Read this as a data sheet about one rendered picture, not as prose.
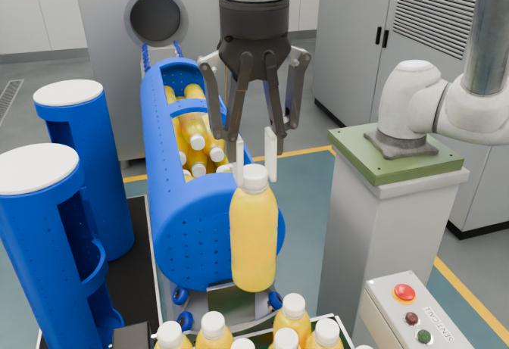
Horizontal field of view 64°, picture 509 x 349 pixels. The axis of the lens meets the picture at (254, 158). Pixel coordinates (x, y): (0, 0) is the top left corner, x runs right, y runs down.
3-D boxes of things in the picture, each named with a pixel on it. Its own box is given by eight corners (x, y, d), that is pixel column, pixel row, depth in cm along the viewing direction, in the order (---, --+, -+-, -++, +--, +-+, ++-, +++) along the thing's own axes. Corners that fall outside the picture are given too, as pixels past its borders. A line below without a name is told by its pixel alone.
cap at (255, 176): (238, 191, 54) (238, 179, 53) (240, 174, 58) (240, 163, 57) (267, 191, 54) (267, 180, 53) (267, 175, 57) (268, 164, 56)
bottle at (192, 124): (201, 120, 129) (210, 150, 113) (178, 124, 127) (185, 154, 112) (198, 101, 125) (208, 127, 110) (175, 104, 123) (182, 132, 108)
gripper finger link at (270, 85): (252, 45, 47) (263, 42, 48) (269, 126, 54) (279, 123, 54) (262, 55, 44) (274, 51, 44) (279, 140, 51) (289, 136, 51)
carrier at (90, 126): (98, 222, 234) (68, 257, 211) (60, 79, 189) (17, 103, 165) (143, 230, 229) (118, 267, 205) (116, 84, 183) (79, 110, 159)
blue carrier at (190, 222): (214, 122, 168) (213, 54, 153) (282, 280, 96) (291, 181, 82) (144, 128, 161) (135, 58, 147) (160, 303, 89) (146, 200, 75)
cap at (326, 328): (310, 335, 68) (310, 328, 67) (323, 321, 70) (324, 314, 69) (329, 350, 66) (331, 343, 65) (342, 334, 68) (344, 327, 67)
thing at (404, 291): (407, 285, 75) (407, 281, 75) (418, 300, 72) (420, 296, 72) (389, 289, 74) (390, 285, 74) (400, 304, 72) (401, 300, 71)
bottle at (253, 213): (229, 291, 63) (225, 196, 53) (233, 258, 69) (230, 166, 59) (275, 294, 62) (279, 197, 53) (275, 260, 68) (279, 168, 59)
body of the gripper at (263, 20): (280, -14, 47) (278, 64, 52) (207, -10, 45) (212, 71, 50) (304, -2, 41) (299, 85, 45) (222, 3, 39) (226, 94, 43)
